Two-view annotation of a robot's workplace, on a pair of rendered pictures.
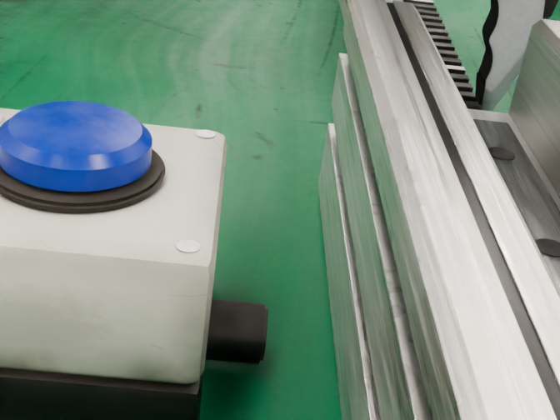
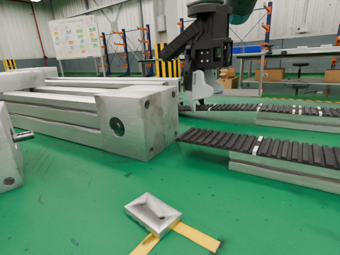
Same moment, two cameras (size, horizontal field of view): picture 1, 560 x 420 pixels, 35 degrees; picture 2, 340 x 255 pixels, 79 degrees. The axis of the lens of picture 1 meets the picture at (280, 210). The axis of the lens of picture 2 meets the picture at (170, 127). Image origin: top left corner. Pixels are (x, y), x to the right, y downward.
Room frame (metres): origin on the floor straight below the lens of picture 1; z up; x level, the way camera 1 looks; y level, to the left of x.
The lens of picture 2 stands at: (0.64, -0.49, 0.93)
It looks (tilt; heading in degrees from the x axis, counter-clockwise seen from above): 20 degrees down; 127
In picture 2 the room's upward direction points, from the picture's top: 4 degrees counter-clockwise
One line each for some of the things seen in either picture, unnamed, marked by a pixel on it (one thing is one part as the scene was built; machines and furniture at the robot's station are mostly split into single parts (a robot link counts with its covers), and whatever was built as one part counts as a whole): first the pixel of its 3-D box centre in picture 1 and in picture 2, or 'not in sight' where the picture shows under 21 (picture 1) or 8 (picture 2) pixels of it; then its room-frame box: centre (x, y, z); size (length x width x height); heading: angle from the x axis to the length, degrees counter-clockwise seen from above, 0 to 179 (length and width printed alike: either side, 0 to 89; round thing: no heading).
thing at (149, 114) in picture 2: not in sight; (144, 116); (0.40, -0.24, 0.83); 0.12 x 0.09 x 0.10; 94
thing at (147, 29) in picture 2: not in sight; (120, 53); (-7.56, 6.88, 1.10); 3.30 x 0.90 x 2.20; 179
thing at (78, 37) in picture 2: not in sight; (79, 57); (-4.85, 2.94, 0.97); 1.51 x 0.50 x 1.95; 19
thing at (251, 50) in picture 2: not in sight; (230, 77); (-0.59, 2.91, 0.50); 1.03 x 0.55 x 1.01; 11
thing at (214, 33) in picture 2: not in sight; (208, 40); (0.43, -0.06, 0.95); 0.09 x 0.08 x 0.12; 4
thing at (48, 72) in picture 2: not in sight; (34, 77); (-0.31, -0.11, 0.87); 0.16 x 0.11 x 0.07; 4
